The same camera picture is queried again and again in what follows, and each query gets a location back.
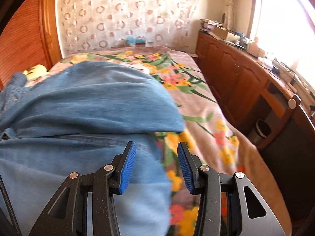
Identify window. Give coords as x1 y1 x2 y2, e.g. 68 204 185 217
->
248 0 315 79

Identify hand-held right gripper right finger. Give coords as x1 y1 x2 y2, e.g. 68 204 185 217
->
177 142 281 236

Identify wooden slatted wardrobe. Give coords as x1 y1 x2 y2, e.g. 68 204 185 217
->
0 0 62 91

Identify circle patterned sheer curtain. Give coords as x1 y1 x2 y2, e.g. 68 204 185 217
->
55 0 200 54

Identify light blue denim pants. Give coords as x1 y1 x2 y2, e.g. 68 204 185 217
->
0 61 185 236

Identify floral blanket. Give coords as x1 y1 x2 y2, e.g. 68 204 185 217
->
50 45 292 236

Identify black braided cable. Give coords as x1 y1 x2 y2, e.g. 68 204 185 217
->
0 172 21 236

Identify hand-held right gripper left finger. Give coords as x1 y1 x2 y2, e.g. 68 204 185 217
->
28 141 136 236

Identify clutter on cabinet top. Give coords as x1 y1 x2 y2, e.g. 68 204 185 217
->
200 18 224 30

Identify wooden chair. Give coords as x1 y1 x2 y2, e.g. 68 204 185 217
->
266 94 315 227

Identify yellow plush toy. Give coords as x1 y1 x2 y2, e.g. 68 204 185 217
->
23 64 50 80

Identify dark trash bin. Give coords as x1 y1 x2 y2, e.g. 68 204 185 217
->
247 119 272 145

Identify pale window curtain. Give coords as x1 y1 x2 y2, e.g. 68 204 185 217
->
223 0 238 30

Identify long wooden cabinet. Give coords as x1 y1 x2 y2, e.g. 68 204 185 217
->
195 31 315 153

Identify darker blue denim pants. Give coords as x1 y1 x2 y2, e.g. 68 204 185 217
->
0 72 29 109

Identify blue plastic bag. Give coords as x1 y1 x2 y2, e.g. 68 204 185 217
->
126 36 145 46

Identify open cardboard box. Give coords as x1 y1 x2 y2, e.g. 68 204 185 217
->
213 25 234 40

